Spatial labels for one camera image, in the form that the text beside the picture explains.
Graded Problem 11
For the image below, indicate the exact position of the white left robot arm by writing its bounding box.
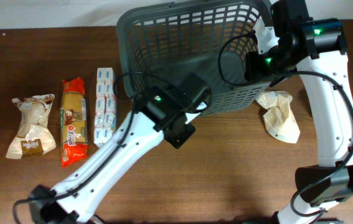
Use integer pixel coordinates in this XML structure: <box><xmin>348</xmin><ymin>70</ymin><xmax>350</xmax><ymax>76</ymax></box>
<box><xmin>28</xmin><ymin>84</ymin><xmax>211</xmax><ymax>223</ymax></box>

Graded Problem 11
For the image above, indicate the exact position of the crumpled beige paper bag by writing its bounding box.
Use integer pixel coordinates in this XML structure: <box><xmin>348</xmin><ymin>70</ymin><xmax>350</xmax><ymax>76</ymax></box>
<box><xmin>256</xmin><ymin>91</ymin><xmax>300</xmax><ymax>144</ymax></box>

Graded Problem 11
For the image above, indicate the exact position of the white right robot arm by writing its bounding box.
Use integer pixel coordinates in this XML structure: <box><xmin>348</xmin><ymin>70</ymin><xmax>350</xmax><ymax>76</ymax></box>
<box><xmin>245</xmin><ymin>0</ymin><xmax>353</xmax><ymax>223</ymax></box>

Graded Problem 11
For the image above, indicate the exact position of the white tissue multipack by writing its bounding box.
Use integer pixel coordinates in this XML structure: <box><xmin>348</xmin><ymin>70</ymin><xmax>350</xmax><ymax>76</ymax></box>
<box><xmin>93</xmin><ymin>67</ymin><xmax>117</xmax><ymax>147</ymax></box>

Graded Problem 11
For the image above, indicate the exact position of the white brown bread bag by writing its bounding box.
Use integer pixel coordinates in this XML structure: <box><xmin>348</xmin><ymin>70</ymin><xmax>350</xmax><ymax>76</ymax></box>
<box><xmin>6</xmin><ymin>94</ymin><xmax>56</xmax><ymax>159</ymax></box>

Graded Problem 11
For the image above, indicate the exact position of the grey plastic basket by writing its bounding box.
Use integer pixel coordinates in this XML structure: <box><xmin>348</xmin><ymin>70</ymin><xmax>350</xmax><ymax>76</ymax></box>
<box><xmin>116</xmin><ymin>0</ymin><xmax>273</xmax><ymax>114</ymax></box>

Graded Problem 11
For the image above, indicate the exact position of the orange biscuit packet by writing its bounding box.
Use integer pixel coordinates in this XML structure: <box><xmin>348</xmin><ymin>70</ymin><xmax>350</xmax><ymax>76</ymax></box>
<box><xmin>60</xmin><ymin>77</ymin><xmax>88</xmax><ymax>168</ymax></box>

